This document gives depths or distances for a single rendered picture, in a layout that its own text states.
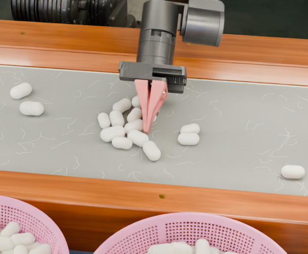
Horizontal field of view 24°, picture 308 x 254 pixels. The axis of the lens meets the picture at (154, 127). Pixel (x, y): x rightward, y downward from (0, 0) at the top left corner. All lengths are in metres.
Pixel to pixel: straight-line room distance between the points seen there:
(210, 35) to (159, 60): 0.09
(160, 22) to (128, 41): 0.19
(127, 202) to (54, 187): 0.10
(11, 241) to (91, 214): 0.11
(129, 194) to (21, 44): 0.44
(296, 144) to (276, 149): 0.03
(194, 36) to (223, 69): 0.14
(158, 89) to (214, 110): 0.13
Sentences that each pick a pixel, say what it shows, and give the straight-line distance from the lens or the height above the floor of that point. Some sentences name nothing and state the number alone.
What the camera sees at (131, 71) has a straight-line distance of 1.10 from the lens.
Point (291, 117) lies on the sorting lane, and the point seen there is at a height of 0.74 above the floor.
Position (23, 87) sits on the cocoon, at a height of 0.76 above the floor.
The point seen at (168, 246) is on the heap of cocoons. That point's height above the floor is 0.75.
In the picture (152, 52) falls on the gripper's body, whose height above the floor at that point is 0.85.
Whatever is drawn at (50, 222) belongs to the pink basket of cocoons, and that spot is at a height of 0.77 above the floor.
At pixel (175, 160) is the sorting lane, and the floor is 0.74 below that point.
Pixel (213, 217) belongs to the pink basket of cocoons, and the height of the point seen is 0.77.
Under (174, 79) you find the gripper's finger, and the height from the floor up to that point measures 0.80.
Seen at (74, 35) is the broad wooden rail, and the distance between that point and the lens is 1.34.
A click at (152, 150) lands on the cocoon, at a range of 1.07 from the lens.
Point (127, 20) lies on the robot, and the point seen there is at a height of 0.52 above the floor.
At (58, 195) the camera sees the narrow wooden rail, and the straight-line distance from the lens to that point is 0.99.
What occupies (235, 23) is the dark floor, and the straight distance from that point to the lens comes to 2.97.
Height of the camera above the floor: 1.43
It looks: 37 degrees down
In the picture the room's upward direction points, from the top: straight up
